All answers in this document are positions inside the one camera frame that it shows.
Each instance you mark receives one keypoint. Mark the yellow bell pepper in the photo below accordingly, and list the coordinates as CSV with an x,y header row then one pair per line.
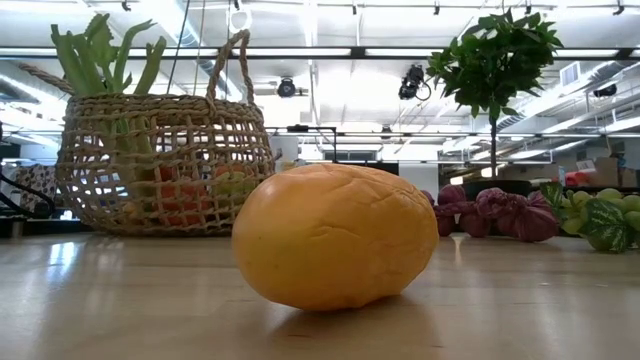
x,y
335,237

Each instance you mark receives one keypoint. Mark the woven straw basket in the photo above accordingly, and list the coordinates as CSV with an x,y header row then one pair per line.
x,y
165,110

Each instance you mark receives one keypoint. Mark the purple toy grapes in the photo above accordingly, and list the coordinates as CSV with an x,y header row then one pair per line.
x,y
500,205

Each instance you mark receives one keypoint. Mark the green toy bok choy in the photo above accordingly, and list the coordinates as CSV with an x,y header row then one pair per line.
x,y
95,60

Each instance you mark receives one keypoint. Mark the black ceiling spotlight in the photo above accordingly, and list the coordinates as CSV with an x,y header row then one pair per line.
x,y
286,87

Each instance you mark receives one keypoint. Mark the green artificial plant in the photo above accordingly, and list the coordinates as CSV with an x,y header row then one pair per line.
x,y
492,65

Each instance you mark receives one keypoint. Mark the floral patterned cloth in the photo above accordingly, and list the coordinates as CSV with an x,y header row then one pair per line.
x,y
37,182

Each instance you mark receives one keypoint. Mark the cardboard box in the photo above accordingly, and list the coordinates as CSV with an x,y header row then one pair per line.
x,y
607,172

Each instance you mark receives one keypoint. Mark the green toy grapes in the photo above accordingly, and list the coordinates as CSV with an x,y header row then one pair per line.
x,y
607,220

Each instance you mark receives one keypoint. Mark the black ceiling camera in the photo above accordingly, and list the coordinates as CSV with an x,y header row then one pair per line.
x,y
412,82

